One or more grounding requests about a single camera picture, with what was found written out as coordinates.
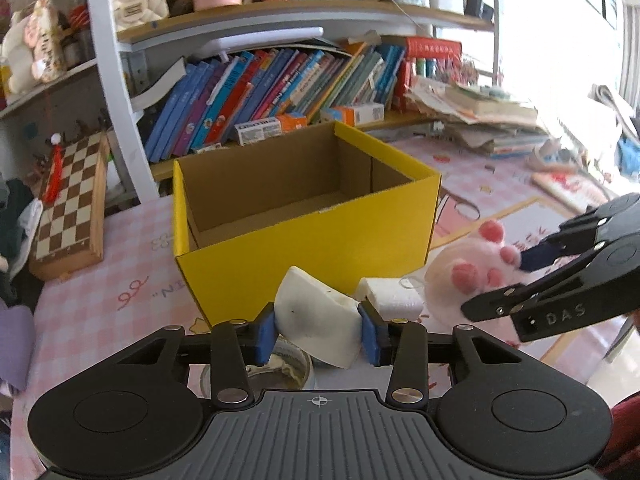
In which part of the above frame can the pink plush pig toy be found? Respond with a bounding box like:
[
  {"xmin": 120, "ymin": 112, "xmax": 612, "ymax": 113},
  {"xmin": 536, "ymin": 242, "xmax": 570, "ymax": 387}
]
[{"xmin": 423, "ymin": 220, "xmax": 528, "ymax": 334}]

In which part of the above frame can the white power adapter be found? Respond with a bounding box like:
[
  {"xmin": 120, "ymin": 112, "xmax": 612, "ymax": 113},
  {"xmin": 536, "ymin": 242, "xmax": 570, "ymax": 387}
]
[{"xmin": 354, "ymin": 278, "xmax": 424, "ymax": 321}]

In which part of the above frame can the clear packing tape roll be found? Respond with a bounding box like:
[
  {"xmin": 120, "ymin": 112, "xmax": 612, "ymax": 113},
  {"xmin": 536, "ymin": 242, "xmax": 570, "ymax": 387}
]
[{"xmin": 199, "ymin": 334, "xmax": 317, "ymax": 401}]

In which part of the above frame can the white power bank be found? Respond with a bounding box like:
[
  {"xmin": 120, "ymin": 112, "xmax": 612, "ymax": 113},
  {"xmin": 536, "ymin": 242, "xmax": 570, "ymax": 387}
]
[{"xmin": 273, "ymin": 266, "xmax": 362, "ymax": 370}]

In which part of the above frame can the stack of papers and books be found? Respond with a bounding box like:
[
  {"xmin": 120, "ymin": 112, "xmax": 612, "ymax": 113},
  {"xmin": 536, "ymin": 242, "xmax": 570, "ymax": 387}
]
[{"xmin": 405, "ymin": 76, "xmax": 550, "ymax": 157}]

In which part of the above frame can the yellow cardboard box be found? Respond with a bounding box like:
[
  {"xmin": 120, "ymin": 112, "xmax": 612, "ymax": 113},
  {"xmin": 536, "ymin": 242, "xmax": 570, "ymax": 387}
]
[{"xmin": 172, "ymin": 122, "xmax": 440, "ymax": 325}]

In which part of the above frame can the wooden chess board box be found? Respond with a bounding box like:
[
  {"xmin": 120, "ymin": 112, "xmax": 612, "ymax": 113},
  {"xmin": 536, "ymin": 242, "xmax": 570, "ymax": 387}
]
[{"xmin": 29, "ymin": 132, "xmax": 110, "ymax": 282}]

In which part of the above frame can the white orange medicine box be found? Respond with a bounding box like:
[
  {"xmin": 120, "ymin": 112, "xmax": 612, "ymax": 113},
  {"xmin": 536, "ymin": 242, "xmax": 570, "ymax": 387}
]
[{"xmin": 235, "ymin": 113, "xmax": 308, "ymax": 146}]

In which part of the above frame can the red book box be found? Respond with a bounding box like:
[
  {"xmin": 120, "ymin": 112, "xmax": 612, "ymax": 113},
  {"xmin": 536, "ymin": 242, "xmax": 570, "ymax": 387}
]
[{"xmin": 386, "ymin": 36, "xmax": 462, "ymax": 112}]

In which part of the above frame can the row of leaning books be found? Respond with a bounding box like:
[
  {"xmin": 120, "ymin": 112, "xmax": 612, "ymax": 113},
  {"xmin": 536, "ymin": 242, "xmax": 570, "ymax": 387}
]
[{"xmin": 143, "ymin": 42, "xmax": 404, "ymax": 164}]

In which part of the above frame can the pile of clothes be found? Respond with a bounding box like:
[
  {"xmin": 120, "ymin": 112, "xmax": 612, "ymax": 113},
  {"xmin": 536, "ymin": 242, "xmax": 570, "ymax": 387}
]
[{"xmin": 1, "ymin": 179, "xmax": 43, "ymax": 393}]

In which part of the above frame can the red tassel ornament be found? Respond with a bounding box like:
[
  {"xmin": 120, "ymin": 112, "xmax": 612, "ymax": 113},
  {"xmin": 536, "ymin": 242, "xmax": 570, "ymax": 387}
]
[{"xmin": 42, "ymin": 133, "xmax": 63, "ymax": 205}]

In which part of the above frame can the cream plush toy on shelf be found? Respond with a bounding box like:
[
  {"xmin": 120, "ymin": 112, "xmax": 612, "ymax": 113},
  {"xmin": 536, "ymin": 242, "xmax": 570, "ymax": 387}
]
[{"xmin": 1, "ymin": 0, "xmax": 66, "ymax": 96}]

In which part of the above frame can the white shelf post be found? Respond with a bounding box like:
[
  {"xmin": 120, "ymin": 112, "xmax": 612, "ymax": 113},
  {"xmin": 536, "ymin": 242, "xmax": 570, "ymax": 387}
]
[{"xmin": 88, "ymin": 0, "xmax": 160, "ymax": 203}]

